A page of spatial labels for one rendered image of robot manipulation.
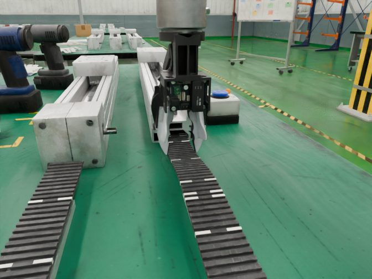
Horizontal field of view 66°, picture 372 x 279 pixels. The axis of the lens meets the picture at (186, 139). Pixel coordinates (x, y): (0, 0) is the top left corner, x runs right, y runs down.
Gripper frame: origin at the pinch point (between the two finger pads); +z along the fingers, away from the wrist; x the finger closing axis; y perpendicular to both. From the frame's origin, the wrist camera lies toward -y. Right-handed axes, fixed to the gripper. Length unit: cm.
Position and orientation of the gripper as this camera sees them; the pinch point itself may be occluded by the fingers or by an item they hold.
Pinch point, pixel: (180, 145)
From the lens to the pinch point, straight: 53.4
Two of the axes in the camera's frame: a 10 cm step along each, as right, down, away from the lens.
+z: 0.0, 9.2, 3.8
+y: 1.8, 3.8, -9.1
